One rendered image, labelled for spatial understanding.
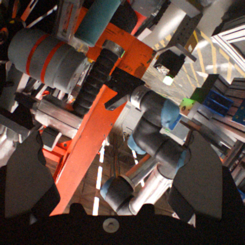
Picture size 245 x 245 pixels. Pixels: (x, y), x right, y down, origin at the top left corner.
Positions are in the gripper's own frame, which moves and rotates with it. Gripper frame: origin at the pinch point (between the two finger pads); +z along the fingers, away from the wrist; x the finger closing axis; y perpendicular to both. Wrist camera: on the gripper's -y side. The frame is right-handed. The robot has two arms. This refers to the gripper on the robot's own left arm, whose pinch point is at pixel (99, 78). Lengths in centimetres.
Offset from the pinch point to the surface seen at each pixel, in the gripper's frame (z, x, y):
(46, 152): 223, -147, -254
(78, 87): 2.2, 6.4, -7.1
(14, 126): -20.8, 35.1, -11.3
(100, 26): 0.4, 10.8, 17.5
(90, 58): 181, -129, 6
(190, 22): 4, -57, 66
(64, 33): 20.2, 12.5, 10.8
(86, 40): 0.9, 13.0, 10.6
